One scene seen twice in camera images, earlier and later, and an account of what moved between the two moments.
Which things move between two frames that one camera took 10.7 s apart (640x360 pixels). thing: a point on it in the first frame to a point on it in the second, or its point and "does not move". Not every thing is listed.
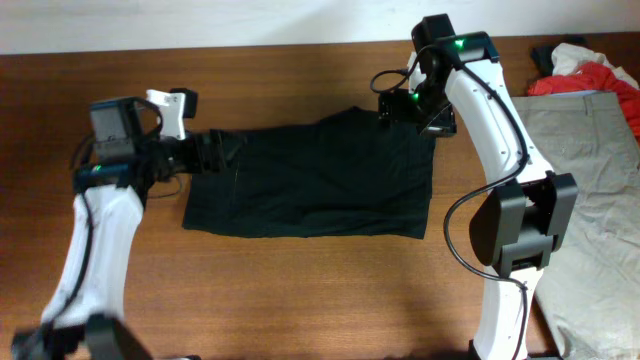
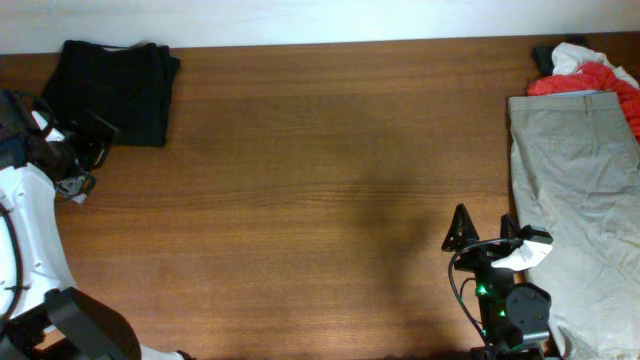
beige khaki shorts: (589, 299) does not move
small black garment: (541, 56) does not move
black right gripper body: (427, 107) to (490, 280)
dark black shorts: (348, 176) to (125, 87)
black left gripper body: (180, 155) to (89, 150)
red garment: (595, 76) does not move
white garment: (567, 58) does not move
